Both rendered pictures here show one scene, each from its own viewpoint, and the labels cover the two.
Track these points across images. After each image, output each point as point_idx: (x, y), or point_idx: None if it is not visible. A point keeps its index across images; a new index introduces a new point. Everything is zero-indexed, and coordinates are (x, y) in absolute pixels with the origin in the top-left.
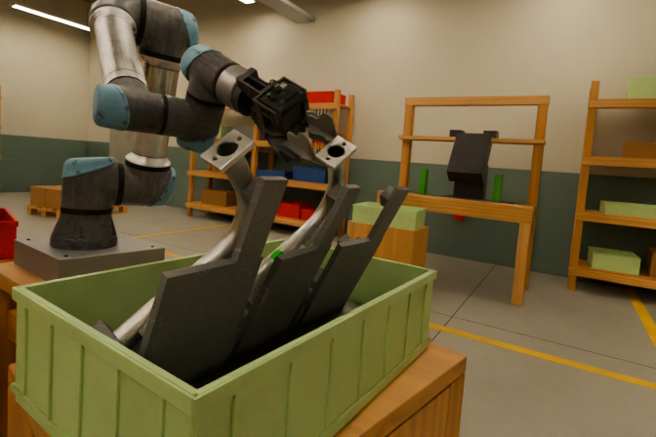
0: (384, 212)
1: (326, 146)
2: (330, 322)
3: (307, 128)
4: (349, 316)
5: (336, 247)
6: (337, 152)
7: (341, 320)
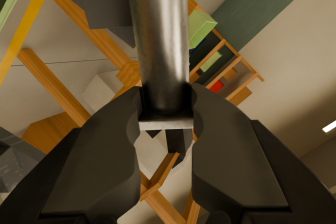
0: None
1: (163, 127)
2: (6, 5)
3: (248, 218)
4: None
5: None
6: (184, 90)
7: None
